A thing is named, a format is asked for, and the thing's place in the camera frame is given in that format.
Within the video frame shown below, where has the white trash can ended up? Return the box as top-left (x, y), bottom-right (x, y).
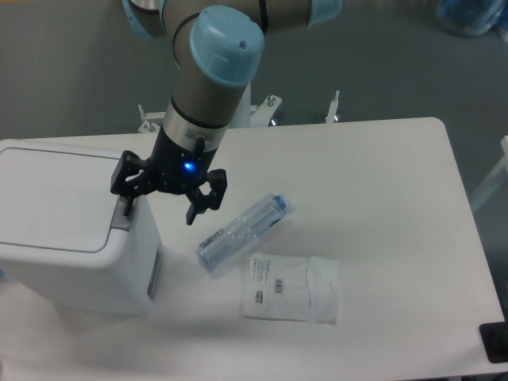
top-left (1, 140), bottom-right (160, 315)

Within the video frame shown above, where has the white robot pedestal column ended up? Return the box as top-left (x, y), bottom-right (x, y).
top-left (229, 83), bottom-right (252, 129)

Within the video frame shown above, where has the clear plastic water bottle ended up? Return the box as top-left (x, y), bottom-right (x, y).
top-left (196, 193), bottom-right (292, 275)

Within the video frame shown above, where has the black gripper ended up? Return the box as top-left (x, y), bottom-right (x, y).
top-left (110, 129), bottom-right (228, 225)

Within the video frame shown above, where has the black device at table edge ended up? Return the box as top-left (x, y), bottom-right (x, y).
top-left (479, 321), bottom-right (507, 364)

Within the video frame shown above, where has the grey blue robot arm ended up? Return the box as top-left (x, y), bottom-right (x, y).
top-left (110, 1), bottom-right (342, 223)

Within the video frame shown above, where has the blue plastic bag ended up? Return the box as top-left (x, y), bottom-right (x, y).
top-left (436, 0), bottom-right (507, 37)

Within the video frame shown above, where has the white plastic package bag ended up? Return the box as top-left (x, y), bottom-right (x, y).
top-left (242, 253), bottom-right (339, 325)

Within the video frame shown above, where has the white frame at right edge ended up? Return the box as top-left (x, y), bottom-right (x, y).
top-left (470, 136), bottom-right (507, 214)

